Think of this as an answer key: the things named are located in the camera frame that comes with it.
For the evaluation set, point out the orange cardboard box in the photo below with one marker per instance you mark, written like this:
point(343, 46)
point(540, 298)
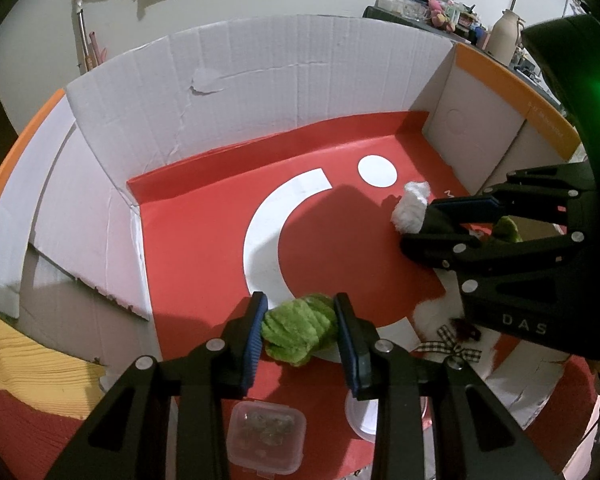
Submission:
point(205, 220)

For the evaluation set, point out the clear plastic bead box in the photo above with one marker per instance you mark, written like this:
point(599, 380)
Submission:
point(265, 435)

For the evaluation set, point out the red knitted mat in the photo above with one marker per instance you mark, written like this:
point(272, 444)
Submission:
point(30, 425)

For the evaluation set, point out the clear round plastic lid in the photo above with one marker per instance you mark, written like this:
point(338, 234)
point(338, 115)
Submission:
point(360, 420)

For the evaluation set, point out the metal mop pole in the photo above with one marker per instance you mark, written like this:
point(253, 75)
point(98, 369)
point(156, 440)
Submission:
point(81, 25)

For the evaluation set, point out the small green fuzzy plush toy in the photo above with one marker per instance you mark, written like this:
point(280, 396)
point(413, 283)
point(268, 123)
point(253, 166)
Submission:
point(509, 227)

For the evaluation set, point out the white plush doll checked bow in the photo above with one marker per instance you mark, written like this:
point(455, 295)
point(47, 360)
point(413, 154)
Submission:
point(410, 207)

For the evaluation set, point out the pink sticks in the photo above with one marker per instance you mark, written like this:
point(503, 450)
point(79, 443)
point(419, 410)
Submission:
point(96, 50)

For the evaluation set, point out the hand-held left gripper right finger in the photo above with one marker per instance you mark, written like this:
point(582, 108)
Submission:
point(347, 340)

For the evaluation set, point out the beige jug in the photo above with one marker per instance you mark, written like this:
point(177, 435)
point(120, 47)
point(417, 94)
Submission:
point(504, 37)

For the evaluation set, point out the large green fuzzy plush toy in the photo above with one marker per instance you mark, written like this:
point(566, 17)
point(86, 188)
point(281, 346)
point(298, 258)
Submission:
point(297, 330)

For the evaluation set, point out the clutter of small items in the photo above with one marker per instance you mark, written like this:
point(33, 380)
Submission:
point(440, 12)

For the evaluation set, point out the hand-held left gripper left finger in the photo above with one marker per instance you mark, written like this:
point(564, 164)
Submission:
point(254, 340)

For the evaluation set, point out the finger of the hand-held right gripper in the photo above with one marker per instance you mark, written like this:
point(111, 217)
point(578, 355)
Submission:
point(467, 206)
point(445, 252)

